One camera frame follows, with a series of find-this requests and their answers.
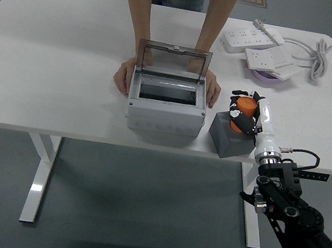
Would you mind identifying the person's right hand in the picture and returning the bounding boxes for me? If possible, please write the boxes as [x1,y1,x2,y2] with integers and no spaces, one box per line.
[110,53,140,98]

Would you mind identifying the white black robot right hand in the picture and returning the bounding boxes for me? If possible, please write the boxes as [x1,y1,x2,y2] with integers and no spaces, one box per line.
[220,87,292,163]

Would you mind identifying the person's left hand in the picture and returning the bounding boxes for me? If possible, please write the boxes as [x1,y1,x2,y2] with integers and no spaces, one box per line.
[200,68,225,111]

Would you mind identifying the orange cylindrical battery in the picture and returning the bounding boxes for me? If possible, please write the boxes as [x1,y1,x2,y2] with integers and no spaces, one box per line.
[228,94,260,136]

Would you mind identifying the grey plastic junction box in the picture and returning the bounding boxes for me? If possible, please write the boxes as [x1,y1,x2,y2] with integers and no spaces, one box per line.
[122,70,212,142]

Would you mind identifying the transparent hinged box lid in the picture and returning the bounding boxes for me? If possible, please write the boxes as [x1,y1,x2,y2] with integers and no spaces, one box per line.
[133,38,214,85]

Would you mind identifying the grey block with round hole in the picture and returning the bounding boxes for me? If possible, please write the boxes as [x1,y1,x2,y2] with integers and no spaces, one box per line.
[204,109,261,164]

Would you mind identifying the purple round bowl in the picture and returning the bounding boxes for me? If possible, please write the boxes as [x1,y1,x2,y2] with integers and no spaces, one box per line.
[248,66,287,85]

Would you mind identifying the white power strip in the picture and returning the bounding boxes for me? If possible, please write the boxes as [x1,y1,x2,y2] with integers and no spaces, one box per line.
[219,24,286,62]

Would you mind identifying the black table control panel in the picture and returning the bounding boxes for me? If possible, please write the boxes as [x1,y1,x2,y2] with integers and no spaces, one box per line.
[300,169,330,183]

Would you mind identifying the white table leg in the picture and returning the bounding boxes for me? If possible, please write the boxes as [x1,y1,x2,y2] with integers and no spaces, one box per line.
[13,131,63,226]
[226,162,275,248]

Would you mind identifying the white wall socket panel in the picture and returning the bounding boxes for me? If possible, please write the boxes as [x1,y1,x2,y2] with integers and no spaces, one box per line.
[269,59,300,83]
[242,41,297,77]

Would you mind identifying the white power cable with plug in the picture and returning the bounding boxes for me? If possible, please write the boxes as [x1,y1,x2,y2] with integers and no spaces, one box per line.
[244,15,332,85]

